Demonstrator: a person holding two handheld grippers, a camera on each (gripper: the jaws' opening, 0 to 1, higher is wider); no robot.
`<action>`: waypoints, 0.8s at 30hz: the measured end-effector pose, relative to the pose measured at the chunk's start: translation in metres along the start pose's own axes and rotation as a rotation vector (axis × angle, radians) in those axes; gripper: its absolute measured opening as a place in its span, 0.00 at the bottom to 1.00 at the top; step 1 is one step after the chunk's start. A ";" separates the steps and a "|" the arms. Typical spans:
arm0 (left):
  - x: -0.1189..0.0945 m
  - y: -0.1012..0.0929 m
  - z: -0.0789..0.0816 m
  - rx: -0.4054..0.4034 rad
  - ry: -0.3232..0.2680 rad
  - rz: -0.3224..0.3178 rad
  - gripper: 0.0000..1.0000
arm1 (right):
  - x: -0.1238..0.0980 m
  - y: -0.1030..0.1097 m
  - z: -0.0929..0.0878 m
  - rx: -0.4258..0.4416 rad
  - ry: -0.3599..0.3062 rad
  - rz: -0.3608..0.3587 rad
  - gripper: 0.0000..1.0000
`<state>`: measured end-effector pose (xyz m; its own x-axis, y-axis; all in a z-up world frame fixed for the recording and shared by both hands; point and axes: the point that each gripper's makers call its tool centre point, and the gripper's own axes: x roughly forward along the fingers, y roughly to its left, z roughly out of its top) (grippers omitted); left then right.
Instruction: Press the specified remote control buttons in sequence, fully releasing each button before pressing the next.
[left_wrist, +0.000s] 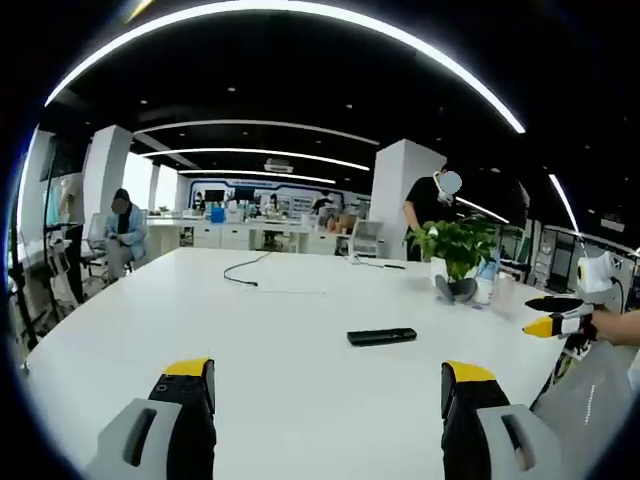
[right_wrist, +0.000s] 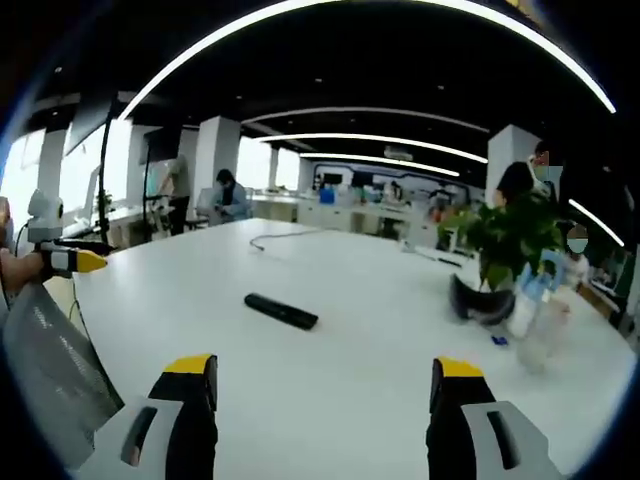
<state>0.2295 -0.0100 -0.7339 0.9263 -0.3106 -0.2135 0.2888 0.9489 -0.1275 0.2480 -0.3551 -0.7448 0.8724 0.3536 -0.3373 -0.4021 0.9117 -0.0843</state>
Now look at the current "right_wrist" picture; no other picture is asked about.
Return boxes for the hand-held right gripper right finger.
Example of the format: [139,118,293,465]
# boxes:
[426,355,566,480]

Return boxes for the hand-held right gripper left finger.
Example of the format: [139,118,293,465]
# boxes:
[74,353,219,480]

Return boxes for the black remote control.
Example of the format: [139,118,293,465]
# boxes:
[243,292,320,331]

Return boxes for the person's left hand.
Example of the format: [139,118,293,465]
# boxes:
[0,251,46,297]

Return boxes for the black stand pole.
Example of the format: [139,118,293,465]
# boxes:
[96,97,120,247]

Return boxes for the grey mesh office chair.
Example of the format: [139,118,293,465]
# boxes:
[2,278,126,454]

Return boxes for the clear water bottle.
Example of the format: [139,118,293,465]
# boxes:
[505,248,571,374]

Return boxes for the green potted plant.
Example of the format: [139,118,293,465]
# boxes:
[438,193,569,301]

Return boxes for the white background counter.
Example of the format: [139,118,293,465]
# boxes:
[248,191,451,237]

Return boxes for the ceiling light strip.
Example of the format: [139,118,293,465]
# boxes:
[298,151,461,178]
[258,131,490,165]
[567,198,627,248]

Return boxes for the long curved ceiling light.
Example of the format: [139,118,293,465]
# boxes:
[118,0,618,122]

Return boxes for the dark wall screen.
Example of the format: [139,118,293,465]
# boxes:
[143,126,182,162]

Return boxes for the grey cable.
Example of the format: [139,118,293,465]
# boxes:
[249,228,324,254]

